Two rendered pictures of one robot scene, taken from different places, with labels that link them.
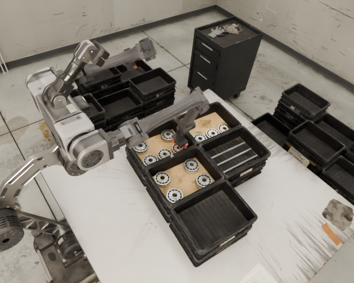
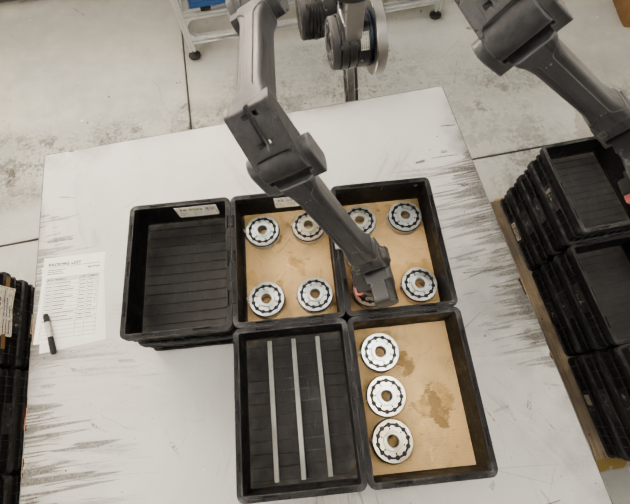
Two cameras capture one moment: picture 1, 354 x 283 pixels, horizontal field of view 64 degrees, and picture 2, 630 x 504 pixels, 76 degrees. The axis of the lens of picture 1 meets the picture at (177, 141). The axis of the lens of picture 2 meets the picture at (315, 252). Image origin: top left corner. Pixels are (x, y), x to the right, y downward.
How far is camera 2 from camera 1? 143 cm
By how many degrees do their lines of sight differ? 57
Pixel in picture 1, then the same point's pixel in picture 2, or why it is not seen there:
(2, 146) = (569, 122)
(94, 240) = not seen: hidden behind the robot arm
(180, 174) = (308, 267)
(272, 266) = (86, 358)
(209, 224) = (185, 269)
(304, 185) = not seen: outside the picture
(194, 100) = (241, 89)
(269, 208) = (171, 435)
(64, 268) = not seen: hidden behind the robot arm
